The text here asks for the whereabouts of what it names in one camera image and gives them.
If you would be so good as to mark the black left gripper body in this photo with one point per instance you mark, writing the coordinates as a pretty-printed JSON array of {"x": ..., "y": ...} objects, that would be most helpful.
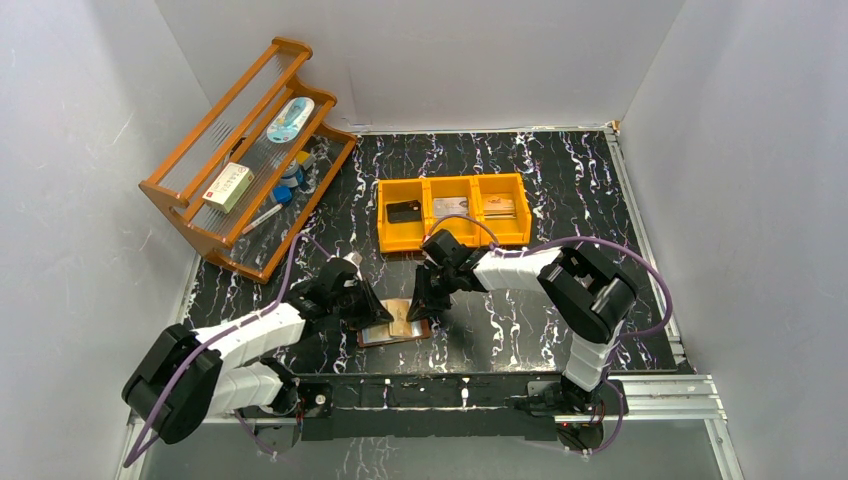
[{"x": 361, "y": 299}]

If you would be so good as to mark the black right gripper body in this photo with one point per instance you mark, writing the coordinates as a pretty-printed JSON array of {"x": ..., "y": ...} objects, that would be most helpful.
[{"x": 437, "y": 279}]

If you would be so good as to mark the orange leather card holder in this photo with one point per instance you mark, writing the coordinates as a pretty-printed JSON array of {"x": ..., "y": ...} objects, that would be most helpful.
[{"x": 398, "y": 330}]

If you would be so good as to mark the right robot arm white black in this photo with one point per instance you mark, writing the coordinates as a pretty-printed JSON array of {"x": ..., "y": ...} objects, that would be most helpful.
[{"x": 590, "y": 292}]

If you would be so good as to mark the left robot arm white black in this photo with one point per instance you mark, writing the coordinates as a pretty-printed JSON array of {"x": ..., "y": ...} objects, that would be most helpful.
[{"x": 190, "y": 375}]

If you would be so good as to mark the grey card in bin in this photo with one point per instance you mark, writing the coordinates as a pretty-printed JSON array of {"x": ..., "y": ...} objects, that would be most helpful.
[{"x": 446, "y": 206}]

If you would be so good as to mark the black card in bin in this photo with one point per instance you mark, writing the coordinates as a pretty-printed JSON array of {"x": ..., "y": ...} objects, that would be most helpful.
[{"x": 404, "y": 212}]

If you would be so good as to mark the tan card in bin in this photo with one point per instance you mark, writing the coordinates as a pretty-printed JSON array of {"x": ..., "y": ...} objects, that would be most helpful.
[{"x": 498, "y": 206}]

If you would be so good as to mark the yellow middle bin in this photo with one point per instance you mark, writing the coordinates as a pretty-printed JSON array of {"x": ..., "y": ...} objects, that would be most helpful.
[{"x": 465, "y": 231}]

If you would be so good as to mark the yellow bin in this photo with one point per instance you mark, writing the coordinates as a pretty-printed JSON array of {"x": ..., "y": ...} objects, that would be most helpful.
[
  {"x": 403, "y": 237},
  {"x": 517, "y": 231},
  {"x": 465, "y": 231}
]

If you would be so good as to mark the yellow left bin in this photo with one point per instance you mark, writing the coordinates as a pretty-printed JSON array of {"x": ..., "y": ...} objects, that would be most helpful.
[{"x": 403, "y": 237}]

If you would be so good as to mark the yellow right bin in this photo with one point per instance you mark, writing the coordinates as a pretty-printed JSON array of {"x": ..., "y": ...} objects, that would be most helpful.
[{"x": 517, "y": 231}]

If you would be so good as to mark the white marker pen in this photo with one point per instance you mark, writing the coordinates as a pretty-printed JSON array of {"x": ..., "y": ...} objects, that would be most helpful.
[{"x": 256, "y": 222}]

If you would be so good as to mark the blue small cube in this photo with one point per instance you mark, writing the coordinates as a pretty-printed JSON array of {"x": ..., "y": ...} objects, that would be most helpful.
[{"x": 281, "y": 195}]

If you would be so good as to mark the blue white tape roll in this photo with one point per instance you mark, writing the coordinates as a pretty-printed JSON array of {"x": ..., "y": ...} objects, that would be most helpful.
[{"x": 293, "y": 176}]

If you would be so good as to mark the orange wooden shelf rack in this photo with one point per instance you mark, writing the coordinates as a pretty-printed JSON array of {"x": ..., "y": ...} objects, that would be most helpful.
[{"x": 234, "y": 131}]

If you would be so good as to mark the white red box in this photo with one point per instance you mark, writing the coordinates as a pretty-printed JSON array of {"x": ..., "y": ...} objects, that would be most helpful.
[{"x": 228, "y": 187}]

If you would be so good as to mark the white blue oval case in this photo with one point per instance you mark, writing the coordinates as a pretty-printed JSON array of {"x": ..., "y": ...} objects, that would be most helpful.
[{"x": 289, "y": 122}]

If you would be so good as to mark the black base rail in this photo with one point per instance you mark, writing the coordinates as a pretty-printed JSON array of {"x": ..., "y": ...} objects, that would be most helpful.
[{"x": 532, "y": 406}]

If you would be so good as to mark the aluminium frame rail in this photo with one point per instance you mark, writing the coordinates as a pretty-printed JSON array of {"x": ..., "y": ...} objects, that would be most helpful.
[{"x": 676, "y": 428}]

